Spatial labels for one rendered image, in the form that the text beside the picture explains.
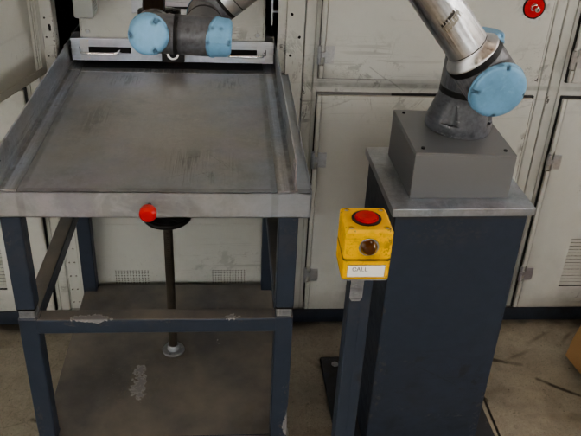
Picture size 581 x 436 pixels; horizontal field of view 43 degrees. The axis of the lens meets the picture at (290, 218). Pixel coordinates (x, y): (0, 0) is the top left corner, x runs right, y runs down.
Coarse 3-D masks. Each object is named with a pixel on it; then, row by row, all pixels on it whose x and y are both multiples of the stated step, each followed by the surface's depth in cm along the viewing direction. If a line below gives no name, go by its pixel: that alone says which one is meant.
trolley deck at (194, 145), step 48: (96, 96) 179; (144, 96) 180; (192, 96) 182; (240, 96) 183; (288, 96) 185; (48, 144) 154; (96, 144) 155; (144, 144) 156; (192, 144) 157; (240, 144) 158; (0, 192) 135; (48, 192) 136; (96, 192) 137; (144, 192) 138; (192, 192) 138; (240, 192) 139
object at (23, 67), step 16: (0, 0) 173; (16, 0) 180; (0, 16) 174; (16, 16) 181; (32, 16) 187; (0, 32) 175; (16, 32) 182; (0, 48) 176; (16, 48) 183; (32, 48) 190; (0, 64) 177; (16, 64) 184; (32, 64) 191; (0, 80) 178; (16, 80) 185; (32, 80) 187; (0, 96) 174
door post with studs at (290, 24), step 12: (288, 0) 189; (300, 0) 189; (288, 12) 190; (300, 12) 191; (288, 24) 192; (300, 24) 192; (288, 36) 194; (300, 36) 194; (288, 48) 195; (300, 48) 195; (288, 60) 197; (300, 60) 197; (288, 72) 198; (300, 72) 199; (300, 84) 200
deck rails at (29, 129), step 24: (48, 72) 173; (72, 72) 192; (48, 96) 173; (24, 120) 152; (48, 120) 164; (288, 120) 154; (0, 144) 137; (24, 144) 152; (288, 144) 154; (0, 168) 136; (24, 168) 143; (288, 168) 148; (288, 192) 140
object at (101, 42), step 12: (72, 36) 194; (72, 48) 194; (96, 48) 195; (108, 48) 195; (132, 48) 195; (240, 48) 197; (252, 48) 198; (96, 60) 196; (108, 60) 196; (120, 60) 197; (132, 60) 197; (144, 60) 197; (156, 60) 197; (192, 60) 198; (204, 60) 198; (216, 60) 198; (228, 60) 199; (240, 60) 199; (252, 60) 199
